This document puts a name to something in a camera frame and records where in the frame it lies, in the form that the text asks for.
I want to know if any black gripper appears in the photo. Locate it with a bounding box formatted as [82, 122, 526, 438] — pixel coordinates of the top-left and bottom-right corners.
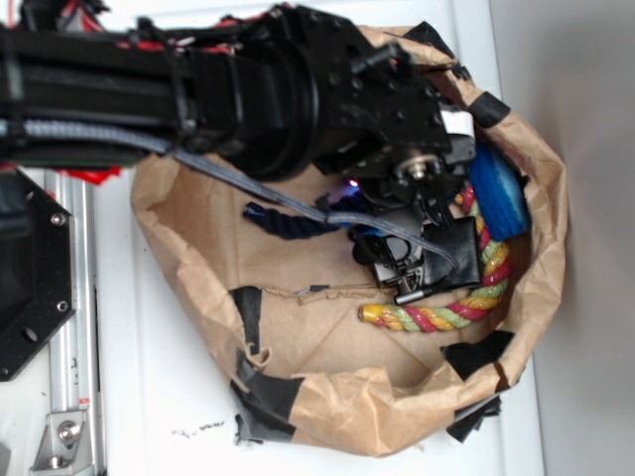
[297, 7, 475, 208]

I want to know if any dark blue rope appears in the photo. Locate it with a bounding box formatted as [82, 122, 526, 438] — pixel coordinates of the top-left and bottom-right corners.
[242, 195, 383, 245]

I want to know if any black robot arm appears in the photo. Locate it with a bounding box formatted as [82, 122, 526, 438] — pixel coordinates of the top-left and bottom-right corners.
[1, 1, 476, 207]

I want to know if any black square box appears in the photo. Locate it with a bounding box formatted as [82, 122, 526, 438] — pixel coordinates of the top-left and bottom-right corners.
[423, 216, 482, 290]

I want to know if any blue sponge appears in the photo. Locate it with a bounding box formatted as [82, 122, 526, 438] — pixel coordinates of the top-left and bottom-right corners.
[469, 143, 531, 241]

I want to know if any brown paper bag bin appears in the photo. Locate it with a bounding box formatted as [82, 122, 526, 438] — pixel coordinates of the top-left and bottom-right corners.
[131, 25, 568, 457]

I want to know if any multicoloured twisted rope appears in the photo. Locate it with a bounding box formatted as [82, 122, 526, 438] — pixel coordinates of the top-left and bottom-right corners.
[358, 184, 513, 335]

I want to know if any grey braided cable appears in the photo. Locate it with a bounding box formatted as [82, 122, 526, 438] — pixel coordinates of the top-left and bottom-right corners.
[19, 118, 458, 275]

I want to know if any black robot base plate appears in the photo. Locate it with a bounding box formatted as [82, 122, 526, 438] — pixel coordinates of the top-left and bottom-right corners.
[1, 171, 74, 382]

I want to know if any aluminium extrusion rail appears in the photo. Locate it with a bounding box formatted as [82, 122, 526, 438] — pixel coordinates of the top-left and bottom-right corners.
[45, 173, 106, 475]

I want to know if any aluminium corner bracket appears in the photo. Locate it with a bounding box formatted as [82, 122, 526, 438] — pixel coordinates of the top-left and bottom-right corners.
[29, 410, 95, 476]

